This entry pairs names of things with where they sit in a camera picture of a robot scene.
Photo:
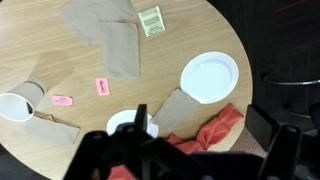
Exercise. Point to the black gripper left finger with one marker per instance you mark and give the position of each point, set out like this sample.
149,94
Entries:
150,156

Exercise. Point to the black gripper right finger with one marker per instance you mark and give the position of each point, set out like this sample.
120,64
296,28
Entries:
280,150

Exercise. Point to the white paper cup brown sleeve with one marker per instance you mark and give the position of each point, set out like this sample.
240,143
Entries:
16,100

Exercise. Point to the small white plate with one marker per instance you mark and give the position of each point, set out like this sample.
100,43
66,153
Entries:
121,120

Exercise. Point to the brown paper napkin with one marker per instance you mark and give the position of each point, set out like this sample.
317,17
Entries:
86,16
173,110
53,130
120,50

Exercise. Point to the curved chrome bar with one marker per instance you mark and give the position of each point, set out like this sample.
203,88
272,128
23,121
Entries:
286,82

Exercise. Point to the orange-red cloth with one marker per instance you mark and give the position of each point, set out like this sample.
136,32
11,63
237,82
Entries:
213,130

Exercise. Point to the pink sweetener packet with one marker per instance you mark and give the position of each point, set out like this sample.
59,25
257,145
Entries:
102,86
62,100

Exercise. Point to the large white plate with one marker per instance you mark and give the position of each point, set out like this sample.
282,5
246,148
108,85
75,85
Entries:
209,77

